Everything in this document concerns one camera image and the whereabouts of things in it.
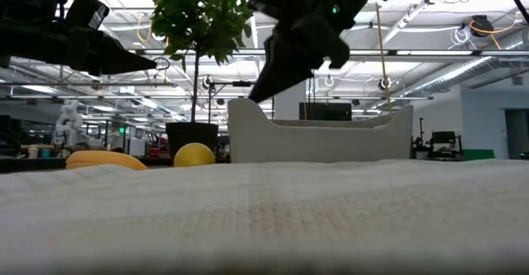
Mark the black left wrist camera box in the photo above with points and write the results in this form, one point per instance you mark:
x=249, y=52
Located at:
x=87, y=10

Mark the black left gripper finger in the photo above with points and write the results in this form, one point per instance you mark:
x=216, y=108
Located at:
x=115, y=60

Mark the yellow toy banana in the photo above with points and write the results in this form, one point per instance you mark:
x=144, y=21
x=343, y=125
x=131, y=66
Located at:
x=103, y=159

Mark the green potted plant black pot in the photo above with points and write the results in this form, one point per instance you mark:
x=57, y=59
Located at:
x=192, y=136

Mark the green panel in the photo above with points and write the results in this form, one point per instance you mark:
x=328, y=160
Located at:
x=477, y=154

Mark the white humanoid robot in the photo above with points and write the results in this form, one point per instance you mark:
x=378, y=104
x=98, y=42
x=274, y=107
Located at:
x=68, y=122

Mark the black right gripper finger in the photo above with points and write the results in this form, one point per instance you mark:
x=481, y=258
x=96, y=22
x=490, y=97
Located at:
x=297, y=60
x=273, y=52

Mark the black equipment cart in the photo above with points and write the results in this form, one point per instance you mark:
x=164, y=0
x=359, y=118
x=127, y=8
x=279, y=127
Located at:
x=442, y=143

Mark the white waffle cloth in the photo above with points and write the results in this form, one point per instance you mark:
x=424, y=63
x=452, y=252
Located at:
x=264, y=217

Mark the black monitor screen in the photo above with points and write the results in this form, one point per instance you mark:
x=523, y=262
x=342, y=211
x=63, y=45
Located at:
x=325, y=111

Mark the black aluminium table frame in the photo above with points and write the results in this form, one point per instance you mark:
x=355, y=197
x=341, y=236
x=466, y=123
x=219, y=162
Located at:
x=33, y=165

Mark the blue cup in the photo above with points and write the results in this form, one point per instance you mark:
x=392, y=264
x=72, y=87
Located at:
x=45, y=153

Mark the yellow toy lemon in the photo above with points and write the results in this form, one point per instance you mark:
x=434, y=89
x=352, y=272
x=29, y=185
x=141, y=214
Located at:
x=194, y=155

